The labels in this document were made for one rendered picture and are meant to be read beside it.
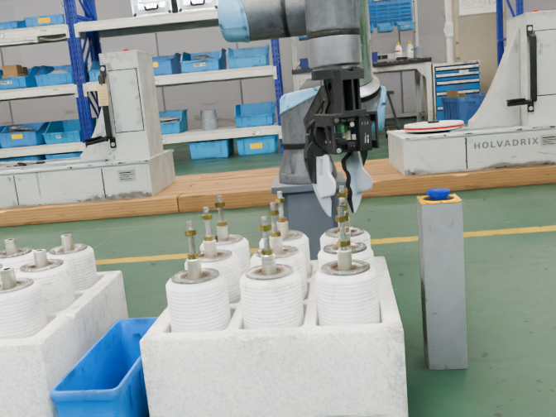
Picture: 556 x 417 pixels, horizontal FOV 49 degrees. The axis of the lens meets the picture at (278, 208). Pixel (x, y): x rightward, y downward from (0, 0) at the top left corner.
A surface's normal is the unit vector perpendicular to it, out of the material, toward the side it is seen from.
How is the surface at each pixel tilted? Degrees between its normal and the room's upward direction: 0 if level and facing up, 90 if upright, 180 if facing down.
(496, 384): 0
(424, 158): 90
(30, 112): 90
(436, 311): 90
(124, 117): 90
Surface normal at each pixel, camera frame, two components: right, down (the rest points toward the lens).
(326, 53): -0.40, 0.21
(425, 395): -0.09, -0.98
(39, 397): -0.07, 0.19
